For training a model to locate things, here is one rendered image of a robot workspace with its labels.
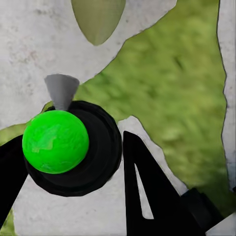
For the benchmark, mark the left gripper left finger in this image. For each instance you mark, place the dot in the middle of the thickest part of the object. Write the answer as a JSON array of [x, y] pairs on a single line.
[[13, 173]]

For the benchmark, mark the insectifuge atomizer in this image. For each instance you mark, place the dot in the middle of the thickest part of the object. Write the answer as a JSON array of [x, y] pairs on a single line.
[[74, 147]]

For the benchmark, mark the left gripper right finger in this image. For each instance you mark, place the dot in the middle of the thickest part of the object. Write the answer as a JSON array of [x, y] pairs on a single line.
[[171, 215]]

